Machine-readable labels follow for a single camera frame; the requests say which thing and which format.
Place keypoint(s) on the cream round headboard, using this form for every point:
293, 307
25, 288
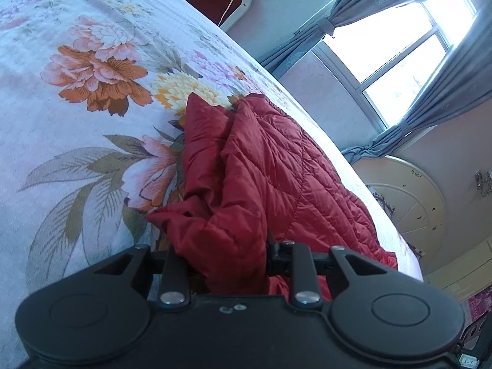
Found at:
415, 207

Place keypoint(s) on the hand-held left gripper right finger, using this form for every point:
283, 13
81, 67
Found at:
303, 273

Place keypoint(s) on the grey-blue curtain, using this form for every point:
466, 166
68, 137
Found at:
453, 84
365, 0

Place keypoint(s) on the red puffer jacket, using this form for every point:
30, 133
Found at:
269, 169

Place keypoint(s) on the crystal wall lamp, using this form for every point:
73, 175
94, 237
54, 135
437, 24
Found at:
483, 182

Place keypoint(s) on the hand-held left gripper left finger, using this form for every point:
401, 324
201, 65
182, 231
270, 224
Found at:
175, 273

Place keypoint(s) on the bed with floral sheet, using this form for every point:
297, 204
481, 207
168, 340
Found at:
77, 123

